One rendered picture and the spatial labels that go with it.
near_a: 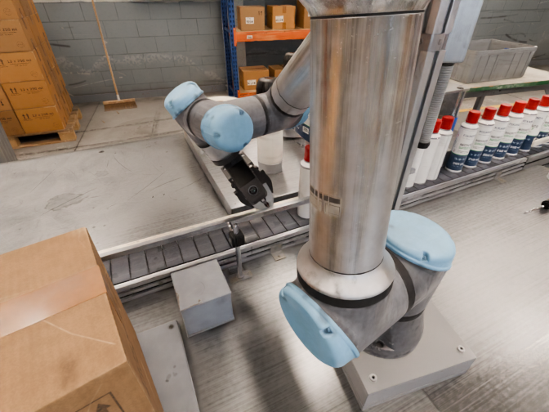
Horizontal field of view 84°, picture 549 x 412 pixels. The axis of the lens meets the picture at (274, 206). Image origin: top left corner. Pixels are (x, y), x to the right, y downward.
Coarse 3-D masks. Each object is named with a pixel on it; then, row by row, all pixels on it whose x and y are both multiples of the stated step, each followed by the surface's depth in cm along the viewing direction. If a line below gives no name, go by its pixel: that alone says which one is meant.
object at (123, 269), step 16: (496, 160) 112; (512, 160) 112; (448, 176) 103; (240, 224) 82; (256, 224) 82; (272, 224) 82; (288, 224) 82; (304, 224) 82; (192, 240) 77; (208, 240) 77; (224, 240) 77; (256, 240) 77; (128, 256) 73; (144, 256) 73; (160, 256) 73; (176, 256) 73; (192, 256) 73; (112, 272) 69; (128, 272) 69; (144, 272) 69
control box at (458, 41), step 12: (468, 0) 50; (480, 0) 50; (468, 12) 51; (456, 24) 52; (468, 24) 52; (456, 36) 53; (468, 36) 53; (456, 48) 54; (444, 60) 56; (456, 60) 56
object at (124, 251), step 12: (288, 204) 76; (300, 204) 77; (240, 216) 72; (252, 216) 73; (192, 228) 68; (204, 228) 68; (216, 228) 70; (156, 240) 65; (168, 240) 66; (108, 252) 62; (120, 252) 62; (132, 252) 64
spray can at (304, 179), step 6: (306, 150) 73; (306, 156) 74; (300, 162) 77; (306, 162) 75; (300, 168) 77; (306, 168) 75; (300, 174) 78; (306, 174) 76; (300, 180) 78; (306, 180) 77; (300, 186) 79; (306, 186) 78; (300, 192) 80; (306, 192) 79; (300, 198) 81; (306, 204) 81; (300, 210) 83; (306, 210) 82; (300, 216) 84; (306, 216) 83
